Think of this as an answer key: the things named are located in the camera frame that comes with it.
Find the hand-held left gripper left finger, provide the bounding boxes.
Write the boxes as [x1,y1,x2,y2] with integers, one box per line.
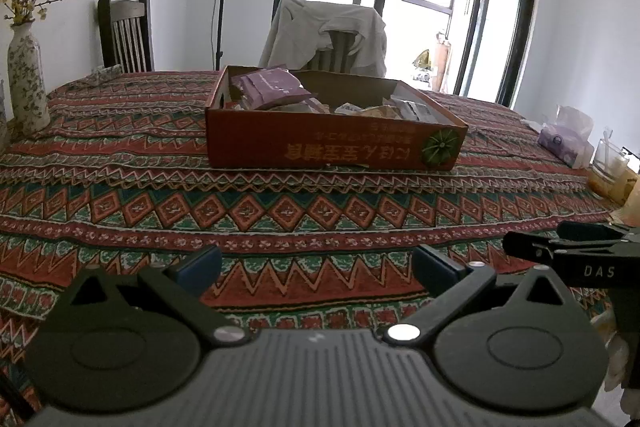
[70,246,253,349]

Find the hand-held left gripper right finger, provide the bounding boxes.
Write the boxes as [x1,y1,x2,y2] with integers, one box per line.
[384,243,573,350]

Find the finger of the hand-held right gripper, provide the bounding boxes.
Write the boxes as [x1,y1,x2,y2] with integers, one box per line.
[556,221,640,241]
[502,229,640,265]

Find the silver snack packet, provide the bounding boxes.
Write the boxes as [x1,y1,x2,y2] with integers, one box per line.
[390,94,443,124]

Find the orange cardboard box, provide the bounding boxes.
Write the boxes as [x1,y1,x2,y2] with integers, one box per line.
[205,65,470,170]

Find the person's right hand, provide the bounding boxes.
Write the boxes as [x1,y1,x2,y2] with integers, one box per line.
[591,306,627,392]

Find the glass cup with spoon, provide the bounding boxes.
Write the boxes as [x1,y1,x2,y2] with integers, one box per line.
[587,127,632,200]

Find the purple tissue pack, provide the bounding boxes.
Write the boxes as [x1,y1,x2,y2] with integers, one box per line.
[537,105,597,168]

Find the patterned red tablecloth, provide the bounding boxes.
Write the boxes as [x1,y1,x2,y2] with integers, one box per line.
[0,69,640,427]

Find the beige snack packet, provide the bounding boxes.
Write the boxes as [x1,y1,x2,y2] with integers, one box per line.
[334,102,402,118]

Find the purple snack packet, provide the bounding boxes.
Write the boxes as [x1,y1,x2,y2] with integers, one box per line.
[231,66,315,110]

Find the wooden board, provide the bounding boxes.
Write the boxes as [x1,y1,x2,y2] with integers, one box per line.
[432,37,453,92]

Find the small grey bundle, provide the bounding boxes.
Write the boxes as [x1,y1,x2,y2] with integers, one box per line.
[91,63,124,84]

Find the wooden chair with jacket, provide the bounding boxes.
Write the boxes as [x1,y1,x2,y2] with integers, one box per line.
[307,29,361,72]

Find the black sliding glass door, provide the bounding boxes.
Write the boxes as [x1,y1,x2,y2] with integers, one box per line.
[272,0,543,108]

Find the floral ceramic vase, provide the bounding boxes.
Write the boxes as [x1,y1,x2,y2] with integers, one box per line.
[7,23,51,135]

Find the beige jacket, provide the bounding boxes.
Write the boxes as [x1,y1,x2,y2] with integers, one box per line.
[258,0,388,80]

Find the dark wooden chair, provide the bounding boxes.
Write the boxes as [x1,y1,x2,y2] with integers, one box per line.
[97,0,155,74]

